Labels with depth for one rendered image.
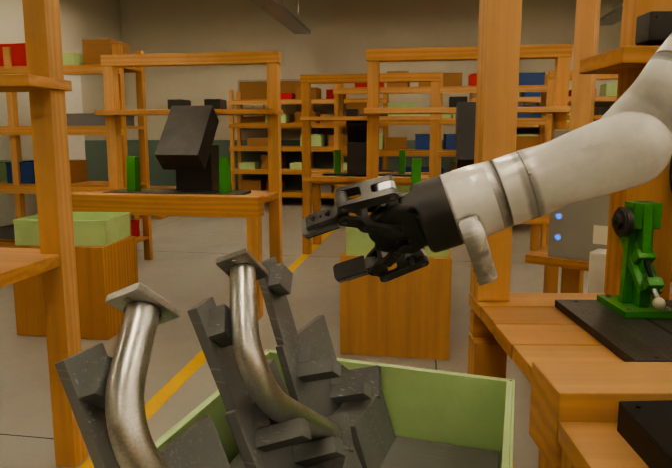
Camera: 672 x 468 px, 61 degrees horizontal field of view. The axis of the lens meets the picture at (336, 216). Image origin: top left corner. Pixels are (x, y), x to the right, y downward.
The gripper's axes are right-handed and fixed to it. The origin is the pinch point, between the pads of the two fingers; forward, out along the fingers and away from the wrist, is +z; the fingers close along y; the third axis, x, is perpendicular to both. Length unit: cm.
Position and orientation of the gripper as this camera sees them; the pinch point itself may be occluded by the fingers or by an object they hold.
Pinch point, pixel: (324, 251)
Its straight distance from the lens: 61.8
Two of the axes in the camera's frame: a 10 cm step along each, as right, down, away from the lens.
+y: -3.5, -5.7, -7.4
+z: -9.3, 3.2, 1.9
